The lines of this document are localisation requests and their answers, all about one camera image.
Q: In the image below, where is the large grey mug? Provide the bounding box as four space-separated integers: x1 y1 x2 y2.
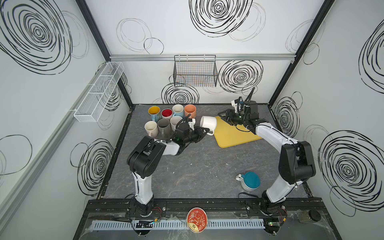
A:
158 119 173 139

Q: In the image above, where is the light blue mug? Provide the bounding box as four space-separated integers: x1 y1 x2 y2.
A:
172 104 185 118

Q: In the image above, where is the peach mug cream base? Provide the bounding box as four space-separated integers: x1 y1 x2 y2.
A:
184 104 197 119

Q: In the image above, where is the cream mug red inside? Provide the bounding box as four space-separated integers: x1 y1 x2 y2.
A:
161 109 174 120

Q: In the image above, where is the white mug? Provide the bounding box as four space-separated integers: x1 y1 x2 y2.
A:
200 116 217 136

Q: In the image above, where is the yellow plastic tray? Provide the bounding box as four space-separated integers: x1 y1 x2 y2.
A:
214 117 262 148

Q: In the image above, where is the pink mug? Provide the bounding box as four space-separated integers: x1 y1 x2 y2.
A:
145 121 159 138

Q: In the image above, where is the blue patterned mug yellow inside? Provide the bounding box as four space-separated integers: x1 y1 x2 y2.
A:
148 106 162 123

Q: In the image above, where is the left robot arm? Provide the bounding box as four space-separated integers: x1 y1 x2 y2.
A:
127 118 215 211

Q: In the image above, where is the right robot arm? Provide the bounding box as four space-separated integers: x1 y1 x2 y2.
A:
218 97 316 212

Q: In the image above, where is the white jar teal lid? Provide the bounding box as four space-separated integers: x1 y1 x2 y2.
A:
235 172 261 192

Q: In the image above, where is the red round tin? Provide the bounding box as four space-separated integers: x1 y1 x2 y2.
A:
187 207 208 234

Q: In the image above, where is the dark jar black lid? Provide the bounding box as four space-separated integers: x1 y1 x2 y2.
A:
298 210 322 224

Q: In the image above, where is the black wire basket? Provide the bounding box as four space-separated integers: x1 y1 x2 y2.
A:
173 55 219 87

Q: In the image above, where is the white wire shelf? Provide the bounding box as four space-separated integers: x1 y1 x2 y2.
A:
74 62 125 123

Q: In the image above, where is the white slotted cable duct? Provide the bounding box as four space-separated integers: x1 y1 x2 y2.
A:
90 219 265 231

